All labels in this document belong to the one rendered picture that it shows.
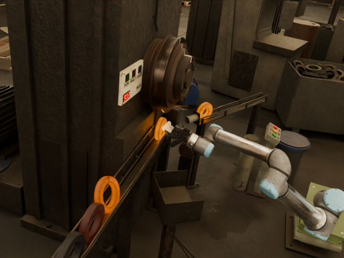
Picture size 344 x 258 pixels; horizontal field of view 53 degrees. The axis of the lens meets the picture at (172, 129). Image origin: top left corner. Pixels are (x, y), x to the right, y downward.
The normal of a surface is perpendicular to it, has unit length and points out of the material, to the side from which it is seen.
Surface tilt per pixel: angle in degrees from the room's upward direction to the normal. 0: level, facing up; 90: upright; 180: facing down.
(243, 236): 0
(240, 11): 90
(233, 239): 0
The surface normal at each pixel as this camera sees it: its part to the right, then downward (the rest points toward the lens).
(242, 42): -0.54, 0.34
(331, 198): -0.15, -0.36
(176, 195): 0.15, -0.83
